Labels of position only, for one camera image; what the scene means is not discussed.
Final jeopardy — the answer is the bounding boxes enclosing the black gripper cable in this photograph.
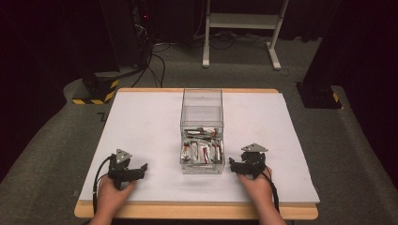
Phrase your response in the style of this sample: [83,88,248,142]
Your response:
[247,160,281,214]
[91,155,114,216]

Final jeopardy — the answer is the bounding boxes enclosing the dark equipment rack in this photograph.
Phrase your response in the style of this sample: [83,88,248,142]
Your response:
[99,0,155,73]

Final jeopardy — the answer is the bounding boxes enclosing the batteries in box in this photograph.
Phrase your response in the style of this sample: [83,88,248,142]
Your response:
[181,127,224,165]

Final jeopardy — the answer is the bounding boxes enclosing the black yellow striped stand base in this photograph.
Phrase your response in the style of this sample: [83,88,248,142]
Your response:
[71,70,121,106]

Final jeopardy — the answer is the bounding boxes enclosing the person's left hand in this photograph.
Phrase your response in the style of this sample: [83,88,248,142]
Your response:
[98,177,139,218]

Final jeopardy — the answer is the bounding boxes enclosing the wooden table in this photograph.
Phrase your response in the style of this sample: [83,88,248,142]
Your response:
[73,87,319,220]

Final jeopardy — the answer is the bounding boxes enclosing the white metal stand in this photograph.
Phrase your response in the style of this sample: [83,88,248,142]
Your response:
[202,0,290,71]

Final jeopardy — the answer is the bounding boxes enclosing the clear plastic drawer case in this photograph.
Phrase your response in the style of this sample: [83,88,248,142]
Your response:
[180,87,225,129]

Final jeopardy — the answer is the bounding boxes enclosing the cables under white stand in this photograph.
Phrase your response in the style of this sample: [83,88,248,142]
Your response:
[192,29,270,51]

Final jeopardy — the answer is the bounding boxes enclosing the white table mat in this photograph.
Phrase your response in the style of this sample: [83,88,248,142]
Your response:
[79,91,321,205]

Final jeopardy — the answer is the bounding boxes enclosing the clear plastic drawer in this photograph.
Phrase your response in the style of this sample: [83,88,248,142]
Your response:
[179,125,226,175]

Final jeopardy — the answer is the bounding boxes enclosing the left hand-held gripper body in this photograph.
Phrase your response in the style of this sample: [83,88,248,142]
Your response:
[107,148,139,190]

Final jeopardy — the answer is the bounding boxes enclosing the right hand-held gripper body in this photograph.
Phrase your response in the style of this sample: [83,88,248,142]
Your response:
[239,142,269,180]

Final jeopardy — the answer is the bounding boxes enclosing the black floor cables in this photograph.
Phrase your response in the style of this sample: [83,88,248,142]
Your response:
[130,42,167,89]

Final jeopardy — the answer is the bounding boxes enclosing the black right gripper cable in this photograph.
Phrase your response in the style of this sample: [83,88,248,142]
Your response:
[247,160,281,214]

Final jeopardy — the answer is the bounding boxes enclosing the person's right hand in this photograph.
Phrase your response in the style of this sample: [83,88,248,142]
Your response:
[236,166,274,210]

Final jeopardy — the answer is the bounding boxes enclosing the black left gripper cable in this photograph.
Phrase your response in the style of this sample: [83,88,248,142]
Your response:
[91,155,114,216]

